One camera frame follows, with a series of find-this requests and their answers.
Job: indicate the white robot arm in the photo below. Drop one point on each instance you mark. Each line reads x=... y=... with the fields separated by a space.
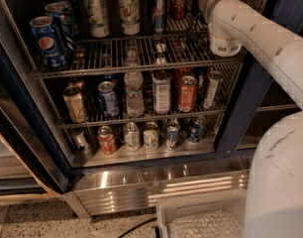
x=274 y=206

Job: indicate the stainless steel fridge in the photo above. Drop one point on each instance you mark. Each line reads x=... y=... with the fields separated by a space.
x=125 y=181

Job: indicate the white green can bottom shelf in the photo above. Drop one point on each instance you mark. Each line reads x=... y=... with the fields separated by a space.
x=150 y=135

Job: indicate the blue silver can bottom shelf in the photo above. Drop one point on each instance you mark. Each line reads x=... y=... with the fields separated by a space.
x=172 y=134

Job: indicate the orange red can middle shelf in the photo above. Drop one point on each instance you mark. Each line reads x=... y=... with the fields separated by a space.
x=187 y=93

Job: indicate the blue can middle shelf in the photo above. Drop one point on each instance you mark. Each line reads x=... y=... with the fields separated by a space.
x=108 y=99

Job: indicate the blue Pepsi can bottom shelf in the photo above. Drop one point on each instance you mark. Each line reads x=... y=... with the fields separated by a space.
x=195 y=129

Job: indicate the red can bottom shelf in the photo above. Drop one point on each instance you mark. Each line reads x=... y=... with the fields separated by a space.
x=106 y=140

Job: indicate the silver slim can middle shelf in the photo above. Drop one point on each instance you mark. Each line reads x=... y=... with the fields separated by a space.
x=212 y=87

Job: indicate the dark silver can bottom left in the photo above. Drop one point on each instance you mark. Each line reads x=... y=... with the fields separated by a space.
x=78 y=135

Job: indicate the gold can middle shelf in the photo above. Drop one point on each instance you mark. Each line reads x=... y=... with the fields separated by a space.
x=74 y=101

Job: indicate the right white green soda can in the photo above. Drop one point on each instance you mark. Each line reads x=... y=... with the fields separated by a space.
x=130 y=16

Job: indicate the white green soda can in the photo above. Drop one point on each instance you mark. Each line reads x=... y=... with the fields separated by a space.
x=130 y=16
x=98 y=20

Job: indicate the silver blue energy drink can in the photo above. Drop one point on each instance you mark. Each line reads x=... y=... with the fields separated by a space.
x=158 y=10

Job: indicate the left white green soda can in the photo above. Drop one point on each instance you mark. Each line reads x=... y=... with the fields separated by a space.
x=98 y=20

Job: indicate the front blue Pepsi can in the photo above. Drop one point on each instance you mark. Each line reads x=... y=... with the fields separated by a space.
x=50 y=41

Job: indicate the red Coca-Cola can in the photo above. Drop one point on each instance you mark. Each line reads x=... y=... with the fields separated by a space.
x=177 y=9

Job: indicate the open fridge glass door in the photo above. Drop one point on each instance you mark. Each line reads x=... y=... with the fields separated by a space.
x=27 y=169

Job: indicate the white labelled bottle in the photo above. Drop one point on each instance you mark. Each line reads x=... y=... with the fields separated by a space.
x=161 y=89

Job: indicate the clear water bottle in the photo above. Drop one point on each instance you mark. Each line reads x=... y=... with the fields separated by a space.
x=134 y=85

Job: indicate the white plastic bin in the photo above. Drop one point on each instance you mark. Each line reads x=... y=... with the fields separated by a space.
x=218 y=214

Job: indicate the middle wire shelf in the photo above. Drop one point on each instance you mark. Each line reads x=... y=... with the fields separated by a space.
x=229 y=72

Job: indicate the wire shelf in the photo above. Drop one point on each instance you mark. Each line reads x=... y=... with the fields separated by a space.
x=229 y=72
x=182 y=43

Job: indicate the top wire shelf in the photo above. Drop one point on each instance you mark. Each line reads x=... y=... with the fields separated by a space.
x=182 y=43

